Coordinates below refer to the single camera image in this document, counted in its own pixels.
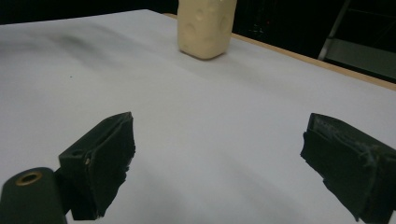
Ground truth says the white table mat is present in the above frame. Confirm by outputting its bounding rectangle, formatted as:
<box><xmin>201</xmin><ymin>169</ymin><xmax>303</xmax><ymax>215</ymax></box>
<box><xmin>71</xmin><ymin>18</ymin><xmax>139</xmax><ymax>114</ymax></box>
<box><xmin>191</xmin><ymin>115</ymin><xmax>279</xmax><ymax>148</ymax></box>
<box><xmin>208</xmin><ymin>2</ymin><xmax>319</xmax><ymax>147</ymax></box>
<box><xmin>0</xmin><ymin>8</ymin><xmax>396</xmax><ymax>224</ymax></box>

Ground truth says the beige dimpled cup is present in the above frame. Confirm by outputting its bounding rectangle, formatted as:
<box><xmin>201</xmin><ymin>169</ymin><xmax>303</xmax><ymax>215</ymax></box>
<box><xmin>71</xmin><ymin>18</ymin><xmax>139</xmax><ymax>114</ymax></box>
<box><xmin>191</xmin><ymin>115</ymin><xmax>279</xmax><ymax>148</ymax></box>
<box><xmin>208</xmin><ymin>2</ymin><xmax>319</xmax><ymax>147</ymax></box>
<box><xmin>177</xmin><ymin>0</ymin><xmax>238</xmax><ymax>61</ymax></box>

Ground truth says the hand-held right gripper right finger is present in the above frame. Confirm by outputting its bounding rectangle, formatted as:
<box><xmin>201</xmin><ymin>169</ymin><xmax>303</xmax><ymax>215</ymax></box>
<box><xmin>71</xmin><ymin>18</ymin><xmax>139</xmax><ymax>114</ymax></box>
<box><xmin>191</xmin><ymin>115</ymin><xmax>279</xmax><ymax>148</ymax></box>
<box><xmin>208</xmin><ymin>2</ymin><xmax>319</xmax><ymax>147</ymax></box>
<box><xmin>300</xmin><ymin>112</ymin><xmax>396</xmax><ymax>224</ymax></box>

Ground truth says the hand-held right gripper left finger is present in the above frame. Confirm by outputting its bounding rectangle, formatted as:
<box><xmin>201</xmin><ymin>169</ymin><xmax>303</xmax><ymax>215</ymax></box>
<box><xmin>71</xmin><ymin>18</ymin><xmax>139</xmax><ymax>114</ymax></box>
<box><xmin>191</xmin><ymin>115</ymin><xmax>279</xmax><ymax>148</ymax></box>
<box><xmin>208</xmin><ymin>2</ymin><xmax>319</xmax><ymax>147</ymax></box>
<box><xmin>58</xmin><ymin>111</ymin><xmax>136</xmax><ymax>221</ymax></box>

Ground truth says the white metal stand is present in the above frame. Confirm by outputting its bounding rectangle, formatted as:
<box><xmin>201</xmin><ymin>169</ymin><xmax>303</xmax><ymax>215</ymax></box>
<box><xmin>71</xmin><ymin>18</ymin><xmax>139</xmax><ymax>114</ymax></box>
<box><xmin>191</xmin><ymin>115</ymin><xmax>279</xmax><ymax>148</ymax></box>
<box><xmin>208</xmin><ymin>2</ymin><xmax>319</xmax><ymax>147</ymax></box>
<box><xmin>317</xmin><ymin>0</ymin><xmax>396</xmax><ymax>82</ymax></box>

